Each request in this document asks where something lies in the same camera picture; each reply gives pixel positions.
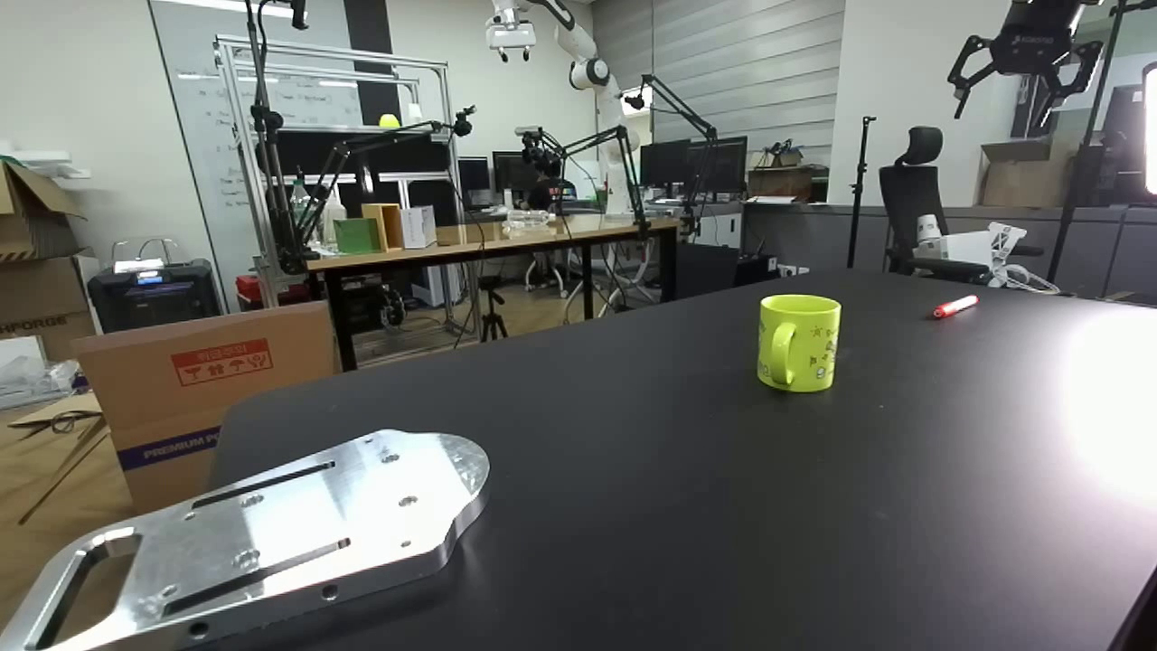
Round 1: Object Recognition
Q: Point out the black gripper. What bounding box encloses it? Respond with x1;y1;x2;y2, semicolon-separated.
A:
945;0;1104;123

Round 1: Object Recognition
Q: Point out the red marker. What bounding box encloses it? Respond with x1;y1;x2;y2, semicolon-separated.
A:
926;294;982;326

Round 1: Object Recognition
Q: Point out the black light stand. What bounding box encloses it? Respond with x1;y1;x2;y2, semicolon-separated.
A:
1044;0;1157;289

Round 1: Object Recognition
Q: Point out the plain brown cardboard box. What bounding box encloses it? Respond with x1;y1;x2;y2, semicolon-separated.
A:
977;137;1065;209

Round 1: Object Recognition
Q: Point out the bright light panel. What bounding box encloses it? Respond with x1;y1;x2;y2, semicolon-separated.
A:
1139;61;1157;198

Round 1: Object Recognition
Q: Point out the black office chair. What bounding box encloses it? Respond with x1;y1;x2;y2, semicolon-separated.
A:
874;123;950;277

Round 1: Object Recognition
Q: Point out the white plastic device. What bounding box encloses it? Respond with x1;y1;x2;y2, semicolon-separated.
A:
910;212;1062;301

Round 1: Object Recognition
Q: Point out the thin black pole stand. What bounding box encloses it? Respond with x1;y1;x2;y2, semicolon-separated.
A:
842;113;880;272

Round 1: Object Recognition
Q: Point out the potted plant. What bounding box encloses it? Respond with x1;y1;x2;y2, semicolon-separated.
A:
759;137;810;170

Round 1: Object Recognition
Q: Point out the black computer monitor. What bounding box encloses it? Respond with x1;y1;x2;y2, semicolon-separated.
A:
635;134;751;198

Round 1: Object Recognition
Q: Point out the yellow-green mug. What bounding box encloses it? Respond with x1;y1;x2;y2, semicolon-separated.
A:
751;289;845;398

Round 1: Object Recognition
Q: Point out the white ceiling projector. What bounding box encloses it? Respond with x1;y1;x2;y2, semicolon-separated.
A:
486;0;541;64

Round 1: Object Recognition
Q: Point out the long wooden desk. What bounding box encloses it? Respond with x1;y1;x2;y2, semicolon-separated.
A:
304;212;685;371

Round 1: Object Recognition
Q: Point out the small black tripod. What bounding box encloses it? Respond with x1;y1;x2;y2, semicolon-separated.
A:
472;274;513;346

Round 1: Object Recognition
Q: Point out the white box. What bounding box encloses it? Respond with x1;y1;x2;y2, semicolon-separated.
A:
398;203;441;253

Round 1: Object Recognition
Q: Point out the wooden open box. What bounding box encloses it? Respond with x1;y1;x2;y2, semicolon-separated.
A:
358;198;410;253

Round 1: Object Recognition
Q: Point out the green box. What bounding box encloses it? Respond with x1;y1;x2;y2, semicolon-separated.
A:
333;212;383;256

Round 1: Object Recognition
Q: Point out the tall black tripod stand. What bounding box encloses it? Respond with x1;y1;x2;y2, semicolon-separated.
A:
243;0;317;277

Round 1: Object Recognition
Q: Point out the whiteboard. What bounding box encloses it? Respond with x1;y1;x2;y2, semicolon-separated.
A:
149;0;365;294

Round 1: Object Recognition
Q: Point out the aluminium mounting plate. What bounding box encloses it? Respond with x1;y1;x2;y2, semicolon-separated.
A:
0;426;494;651

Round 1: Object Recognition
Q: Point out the black printer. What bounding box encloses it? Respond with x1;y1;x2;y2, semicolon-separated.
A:
82;256;223;335

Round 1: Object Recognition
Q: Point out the cardboard box with red label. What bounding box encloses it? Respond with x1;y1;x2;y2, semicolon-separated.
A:
72;301;343;509

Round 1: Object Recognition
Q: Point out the open brown cardboard box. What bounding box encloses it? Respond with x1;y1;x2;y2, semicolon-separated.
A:
0;154;94;335

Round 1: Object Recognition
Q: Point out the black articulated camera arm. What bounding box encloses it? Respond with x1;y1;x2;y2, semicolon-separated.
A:
513;118;651;228

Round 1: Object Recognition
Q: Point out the metal frame rack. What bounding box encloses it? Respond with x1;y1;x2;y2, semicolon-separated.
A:
211;29;464;246

